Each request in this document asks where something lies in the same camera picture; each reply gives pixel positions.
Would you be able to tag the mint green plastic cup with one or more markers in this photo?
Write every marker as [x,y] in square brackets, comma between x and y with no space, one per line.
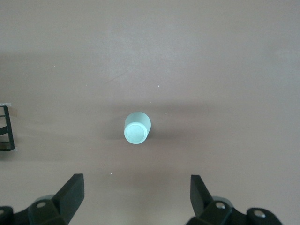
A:
[137,131]

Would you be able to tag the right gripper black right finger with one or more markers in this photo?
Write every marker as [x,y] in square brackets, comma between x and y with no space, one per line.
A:
[201,206]

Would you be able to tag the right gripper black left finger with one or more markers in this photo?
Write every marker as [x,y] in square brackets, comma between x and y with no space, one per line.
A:
[70,201]

